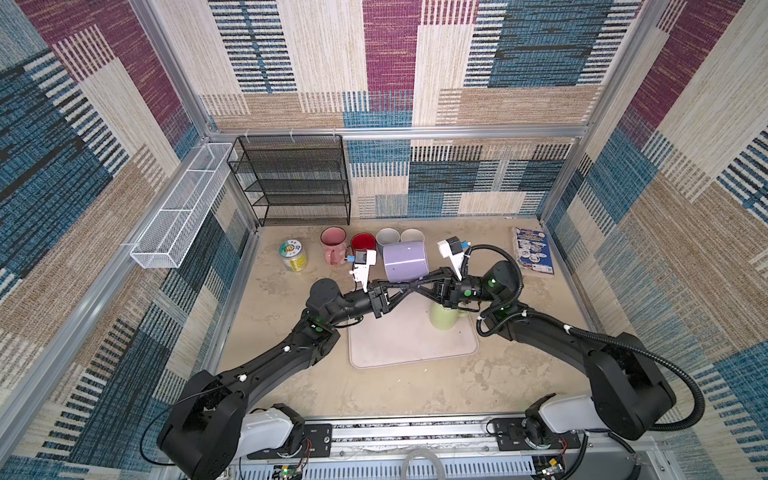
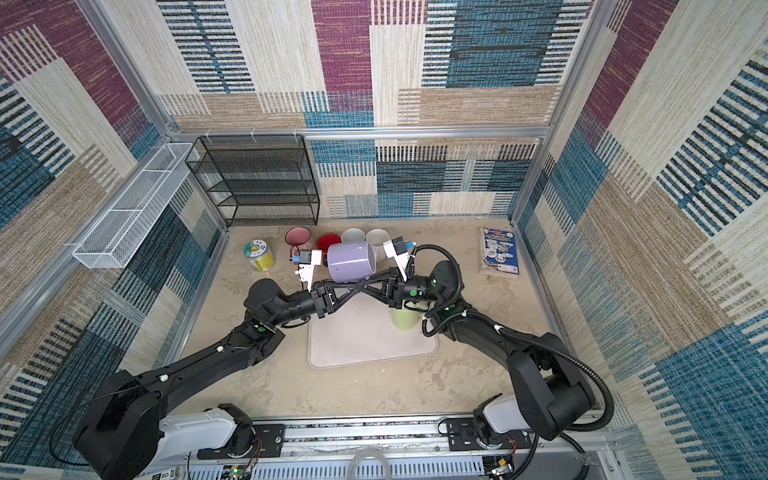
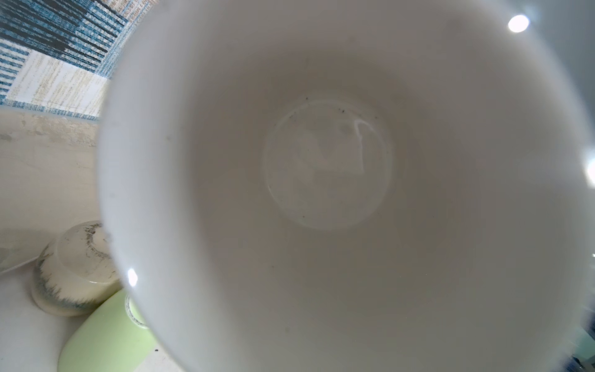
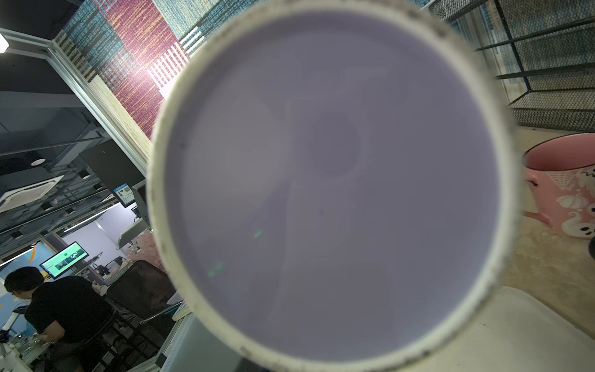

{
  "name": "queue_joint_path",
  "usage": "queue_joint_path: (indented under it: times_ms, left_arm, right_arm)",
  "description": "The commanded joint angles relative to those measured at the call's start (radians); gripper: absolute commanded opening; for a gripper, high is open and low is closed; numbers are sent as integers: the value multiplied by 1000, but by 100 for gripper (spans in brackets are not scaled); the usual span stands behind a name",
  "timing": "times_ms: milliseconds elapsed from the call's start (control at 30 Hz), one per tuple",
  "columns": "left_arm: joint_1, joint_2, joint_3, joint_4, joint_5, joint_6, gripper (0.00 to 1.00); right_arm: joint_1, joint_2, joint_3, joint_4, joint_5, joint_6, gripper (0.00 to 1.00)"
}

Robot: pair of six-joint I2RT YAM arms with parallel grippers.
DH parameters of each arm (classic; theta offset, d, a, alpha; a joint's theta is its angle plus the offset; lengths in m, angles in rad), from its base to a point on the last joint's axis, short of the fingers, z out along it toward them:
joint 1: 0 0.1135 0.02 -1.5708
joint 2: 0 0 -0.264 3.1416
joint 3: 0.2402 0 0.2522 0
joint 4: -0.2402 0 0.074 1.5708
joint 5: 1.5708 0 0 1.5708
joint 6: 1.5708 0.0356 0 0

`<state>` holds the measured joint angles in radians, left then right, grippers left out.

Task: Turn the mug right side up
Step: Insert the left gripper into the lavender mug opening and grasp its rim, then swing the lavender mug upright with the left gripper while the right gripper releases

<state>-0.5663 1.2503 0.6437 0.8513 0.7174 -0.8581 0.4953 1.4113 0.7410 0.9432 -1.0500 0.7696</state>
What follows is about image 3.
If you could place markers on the purple mug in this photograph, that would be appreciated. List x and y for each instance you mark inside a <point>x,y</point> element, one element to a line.
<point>348,186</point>

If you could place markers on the light green mug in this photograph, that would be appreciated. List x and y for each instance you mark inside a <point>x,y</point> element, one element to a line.
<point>114,337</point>

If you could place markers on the white plastic tray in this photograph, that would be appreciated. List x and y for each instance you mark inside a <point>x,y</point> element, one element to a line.
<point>32,339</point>

